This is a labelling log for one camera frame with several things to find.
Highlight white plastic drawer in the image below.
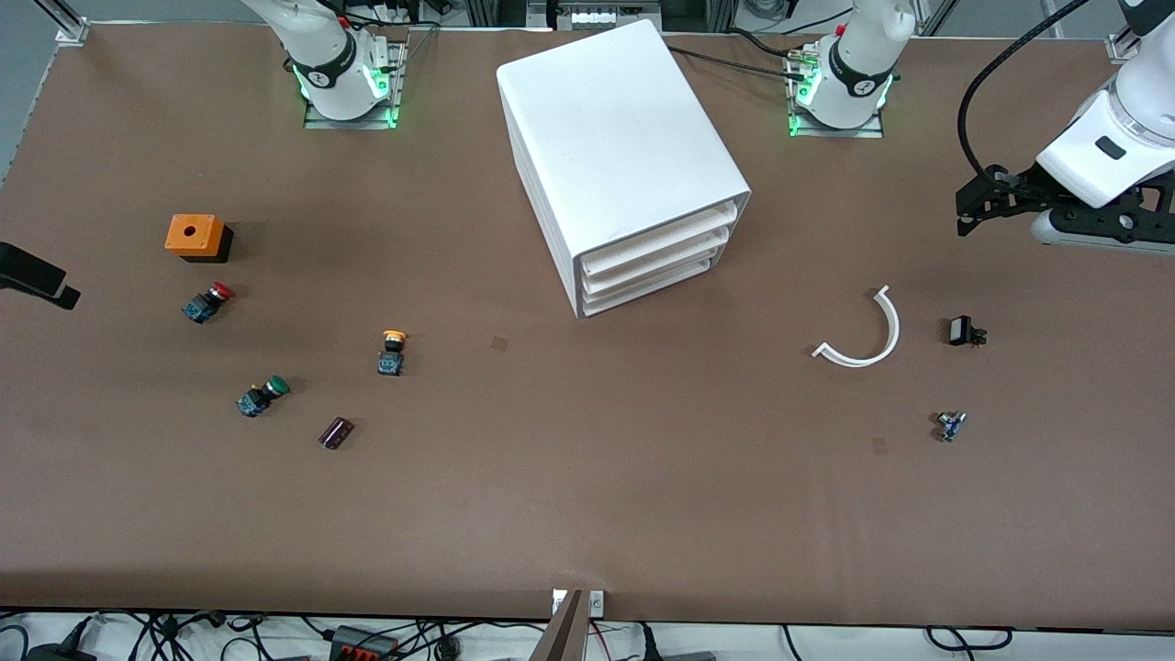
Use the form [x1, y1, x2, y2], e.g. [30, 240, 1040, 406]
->
[580, 202, 740, 276]
[584, 246, 715, 313]
[582, 225, 733, 297]

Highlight yellow push button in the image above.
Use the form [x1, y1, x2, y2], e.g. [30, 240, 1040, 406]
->
[376, 330, 409, 378]

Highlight red push button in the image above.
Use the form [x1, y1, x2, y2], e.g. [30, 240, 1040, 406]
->
[181, 282, 235, 325]

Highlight green push button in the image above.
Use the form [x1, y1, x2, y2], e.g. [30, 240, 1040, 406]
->
[236, 375, 291, 419]

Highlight white drawer cabinet casing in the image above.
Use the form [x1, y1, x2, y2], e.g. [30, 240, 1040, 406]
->
[496, 18, 754, 319]

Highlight white curved plastic clip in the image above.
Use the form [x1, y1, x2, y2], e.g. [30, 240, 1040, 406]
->
[812, 285, 901, 368]

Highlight white power strip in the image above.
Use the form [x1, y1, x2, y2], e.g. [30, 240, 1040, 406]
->
[528, 0, 664, 32]

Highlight black power strip red switches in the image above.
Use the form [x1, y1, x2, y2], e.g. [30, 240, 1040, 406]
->
[329, 626, 401, 661]

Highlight orange button enclosure box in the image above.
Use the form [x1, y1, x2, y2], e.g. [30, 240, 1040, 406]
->
[164, 214, 234, 264]

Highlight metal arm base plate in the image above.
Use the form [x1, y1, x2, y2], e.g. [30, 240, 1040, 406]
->
[303, 41, 406, 130]
[788, 41, 887, 140]

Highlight aluminium frame post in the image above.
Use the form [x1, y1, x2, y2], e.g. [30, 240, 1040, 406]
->
[1106, 0, 1175, 63]
[35, 0, 90, 45]

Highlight black cable on table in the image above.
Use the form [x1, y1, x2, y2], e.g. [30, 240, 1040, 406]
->
[666, 41, 809, 85]

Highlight brown wooden post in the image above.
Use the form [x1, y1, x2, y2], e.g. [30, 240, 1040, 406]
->
[531, 590, 588, 661]

